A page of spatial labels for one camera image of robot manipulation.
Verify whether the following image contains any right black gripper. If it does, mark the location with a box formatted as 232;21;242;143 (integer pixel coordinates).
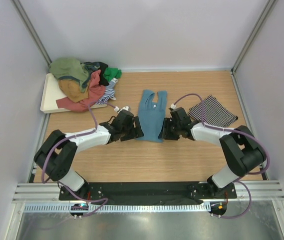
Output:
158;117;181;141

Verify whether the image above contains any light blue tank top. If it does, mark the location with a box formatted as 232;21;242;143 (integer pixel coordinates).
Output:
137;89;167;143

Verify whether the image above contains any black white striped tank top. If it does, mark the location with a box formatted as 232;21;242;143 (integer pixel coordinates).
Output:
188;95;238;128

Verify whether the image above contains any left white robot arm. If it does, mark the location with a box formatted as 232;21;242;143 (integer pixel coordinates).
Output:
33;109;144;200

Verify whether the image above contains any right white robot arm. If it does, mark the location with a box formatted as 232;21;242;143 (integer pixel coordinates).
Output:
158;107;267;198

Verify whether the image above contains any blue white striped tank top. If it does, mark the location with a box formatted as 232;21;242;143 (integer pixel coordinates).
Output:
95;78;118;105

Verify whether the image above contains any salmon pink tank top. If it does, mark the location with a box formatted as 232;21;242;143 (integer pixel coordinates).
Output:
56;70;106;113

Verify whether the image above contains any bright green tank top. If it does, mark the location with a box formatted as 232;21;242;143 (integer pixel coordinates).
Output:
103;67;122;82

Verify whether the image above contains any mustard yellow tank top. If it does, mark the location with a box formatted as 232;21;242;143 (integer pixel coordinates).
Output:
58;79;89;103

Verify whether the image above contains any olive green tank top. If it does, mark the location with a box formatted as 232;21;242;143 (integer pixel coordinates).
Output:
49;57;90;89

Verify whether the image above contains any white tray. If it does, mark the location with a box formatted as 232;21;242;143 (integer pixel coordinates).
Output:
40;73;106;114

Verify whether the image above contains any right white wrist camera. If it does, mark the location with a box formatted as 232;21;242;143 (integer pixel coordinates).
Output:
169;103;177;111

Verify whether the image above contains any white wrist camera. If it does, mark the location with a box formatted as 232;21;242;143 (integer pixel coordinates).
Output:
169;103;177;111
114;105;130;113

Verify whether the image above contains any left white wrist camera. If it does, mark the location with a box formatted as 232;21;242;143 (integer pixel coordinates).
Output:
114;105;130;113

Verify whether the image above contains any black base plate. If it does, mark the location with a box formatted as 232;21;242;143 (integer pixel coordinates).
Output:
58;180;237;204

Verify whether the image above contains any slotted cable duct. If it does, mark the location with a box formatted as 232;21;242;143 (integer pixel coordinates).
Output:
23;202;211;214

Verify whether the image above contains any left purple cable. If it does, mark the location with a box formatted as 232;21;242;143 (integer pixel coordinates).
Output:
41;101;120;217

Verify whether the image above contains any aluminium frame rail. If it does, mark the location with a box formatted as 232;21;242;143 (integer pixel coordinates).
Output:
13;180;284;205

